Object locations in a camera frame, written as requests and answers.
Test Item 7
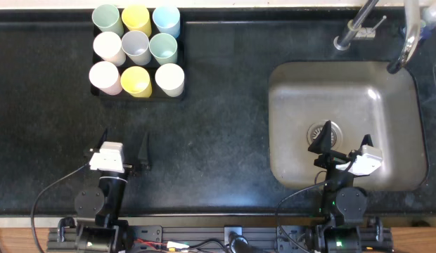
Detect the black cable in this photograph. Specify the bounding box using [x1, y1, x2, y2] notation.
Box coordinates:
[30, 162, 91, 253]
[275, 150, 358, 253]

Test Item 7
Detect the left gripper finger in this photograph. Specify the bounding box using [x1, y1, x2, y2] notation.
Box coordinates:
[137, 131, 151, 171]
[96, 128, 109, 149]

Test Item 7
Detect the white cup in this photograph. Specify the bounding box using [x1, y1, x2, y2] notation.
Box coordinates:
[92, 31, 127, 67]
[154, 63, 186, 98]

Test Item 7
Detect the black tray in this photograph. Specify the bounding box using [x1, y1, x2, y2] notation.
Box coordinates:
[89, 8, 186, 103]

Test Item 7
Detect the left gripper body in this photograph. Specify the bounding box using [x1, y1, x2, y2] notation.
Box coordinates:
[122, 162, 143, 176]

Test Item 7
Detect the blue soap bottle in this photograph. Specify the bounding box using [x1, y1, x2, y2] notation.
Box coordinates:
[418, 0, 436, 41]

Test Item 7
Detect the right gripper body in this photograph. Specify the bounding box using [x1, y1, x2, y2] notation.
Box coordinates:
[313, 150, 353, 171]

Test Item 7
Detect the yellow cup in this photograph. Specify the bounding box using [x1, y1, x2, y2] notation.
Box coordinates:
[121, 4, 153, 39]
[120, 65, 153, 98]

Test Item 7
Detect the green cup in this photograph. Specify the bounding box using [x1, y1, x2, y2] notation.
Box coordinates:
[91, 4, 124, 38]
[148, 32, 179, 67]

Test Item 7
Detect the mounting rail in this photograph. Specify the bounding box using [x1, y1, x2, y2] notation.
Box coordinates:
[46, 224, 395, 253]

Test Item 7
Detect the steel sink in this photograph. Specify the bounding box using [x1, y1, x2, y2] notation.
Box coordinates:
[268, 61, 430, 193]

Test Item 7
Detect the grey cup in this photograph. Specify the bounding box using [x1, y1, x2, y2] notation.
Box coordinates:
[120, 30, 153, 67]

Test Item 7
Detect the blue cup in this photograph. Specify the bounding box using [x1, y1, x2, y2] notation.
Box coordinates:
[152, 6, 181, 39]

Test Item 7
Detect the steel tap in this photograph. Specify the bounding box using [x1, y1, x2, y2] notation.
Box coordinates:
[333, 0, 422, 75]

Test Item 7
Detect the pink cup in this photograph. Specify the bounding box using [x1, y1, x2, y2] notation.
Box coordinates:
[88, 60, 124, 96]

